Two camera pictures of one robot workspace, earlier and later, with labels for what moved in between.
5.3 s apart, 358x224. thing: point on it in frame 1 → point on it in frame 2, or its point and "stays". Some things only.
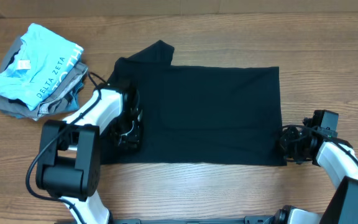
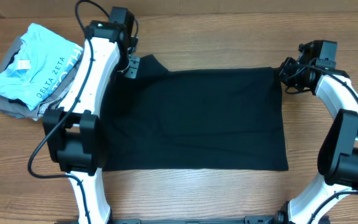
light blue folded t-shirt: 45,63 stays
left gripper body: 126,130 → 130,71
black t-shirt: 199,114 stays
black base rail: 248,219 stays
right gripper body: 293,146 → 294,79
